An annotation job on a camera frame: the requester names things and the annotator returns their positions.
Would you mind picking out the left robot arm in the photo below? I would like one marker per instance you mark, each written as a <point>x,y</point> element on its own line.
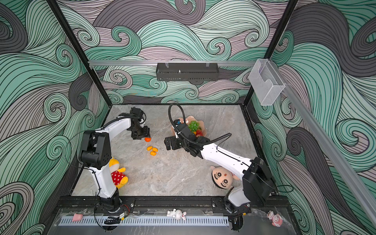
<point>96,155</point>

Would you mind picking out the pink pig figurine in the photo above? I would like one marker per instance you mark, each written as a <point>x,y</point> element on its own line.
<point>276,219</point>

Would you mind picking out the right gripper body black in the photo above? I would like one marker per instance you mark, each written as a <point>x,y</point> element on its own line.
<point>177,143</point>

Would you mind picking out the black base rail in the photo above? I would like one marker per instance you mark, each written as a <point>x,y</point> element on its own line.
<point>215,204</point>

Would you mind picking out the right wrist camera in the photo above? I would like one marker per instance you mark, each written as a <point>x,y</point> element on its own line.
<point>178,126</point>

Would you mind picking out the yellow plush toy red dress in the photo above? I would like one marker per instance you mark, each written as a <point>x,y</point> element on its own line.
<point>118,173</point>

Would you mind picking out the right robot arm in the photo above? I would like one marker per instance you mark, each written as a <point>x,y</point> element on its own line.
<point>246,180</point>

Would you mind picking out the clear plastic wall bin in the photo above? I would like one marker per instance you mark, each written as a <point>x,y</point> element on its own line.
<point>266,81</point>

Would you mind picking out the pig-face plush doll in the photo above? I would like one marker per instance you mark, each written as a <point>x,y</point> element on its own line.
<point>222,178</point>

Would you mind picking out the black wall tray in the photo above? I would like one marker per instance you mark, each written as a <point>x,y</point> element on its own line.
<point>195,72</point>

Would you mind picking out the strawberry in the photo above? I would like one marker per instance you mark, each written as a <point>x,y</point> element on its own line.
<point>199,133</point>

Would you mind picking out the green grape bunch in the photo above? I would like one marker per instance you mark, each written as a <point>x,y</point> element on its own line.
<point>194,126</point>

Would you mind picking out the small pink eraser toy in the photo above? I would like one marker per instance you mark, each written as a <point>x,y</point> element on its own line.
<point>77,217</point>

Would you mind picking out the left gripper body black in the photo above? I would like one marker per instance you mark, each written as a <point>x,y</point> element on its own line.
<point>141,132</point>

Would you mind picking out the white slotted cable duct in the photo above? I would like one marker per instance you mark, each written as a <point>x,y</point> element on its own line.
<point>148,221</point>

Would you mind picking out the white bunny figurine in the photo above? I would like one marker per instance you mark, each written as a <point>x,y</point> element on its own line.
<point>177,214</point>

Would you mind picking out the pink fruit bowl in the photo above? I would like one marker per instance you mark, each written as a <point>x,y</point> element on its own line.
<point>186,131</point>

